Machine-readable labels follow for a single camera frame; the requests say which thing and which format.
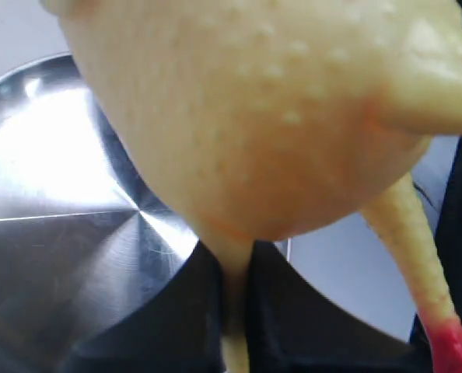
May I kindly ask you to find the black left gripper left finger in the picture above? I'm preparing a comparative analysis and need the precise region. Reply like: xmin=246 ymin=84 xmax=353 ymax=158
xmin=59 ymin=243 xmax=223 ymax=373

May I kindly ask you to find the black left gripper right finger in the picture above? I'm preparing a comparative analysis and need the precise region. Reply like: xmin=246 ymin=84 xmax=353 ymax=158
xmin=246 ymin=242 xmax=432 ymax=372

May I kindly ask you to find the yellow rubber chicken toy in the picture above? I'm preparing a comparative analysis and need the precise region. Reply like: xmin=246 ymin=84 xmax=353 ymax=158
xmin=42 ymin=1 xmax=462 ymax=372

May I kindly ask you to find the round stainless steel plate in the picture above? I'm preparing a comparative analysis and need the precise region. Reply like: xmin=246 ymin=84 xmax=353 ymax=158
xmin=0 ymin=54 xmax=197 ymax=372

